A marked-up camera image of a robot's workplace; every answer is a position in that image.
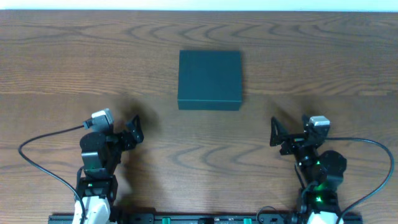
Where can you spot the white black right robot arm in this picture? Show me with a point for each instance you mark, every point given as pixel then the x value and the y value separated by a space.
pixel 319 174

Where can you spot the black gift box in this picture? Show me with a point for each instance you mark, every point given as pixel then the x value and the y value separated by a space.
pixel 210 80

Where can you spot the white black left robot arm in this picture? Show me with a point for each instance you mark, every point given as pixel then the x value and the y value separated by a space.
pixel 101 152

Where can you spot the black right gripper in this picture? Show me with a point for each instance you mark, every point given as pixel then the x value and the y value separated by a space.
pixel 294 140

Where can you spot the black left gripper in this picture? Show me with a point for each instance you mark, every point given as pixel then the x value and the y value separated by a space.
pixel 125 137

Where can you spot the black mounting rail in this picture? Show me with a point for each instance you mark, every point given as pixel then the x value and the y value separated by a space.
pixel 150 218

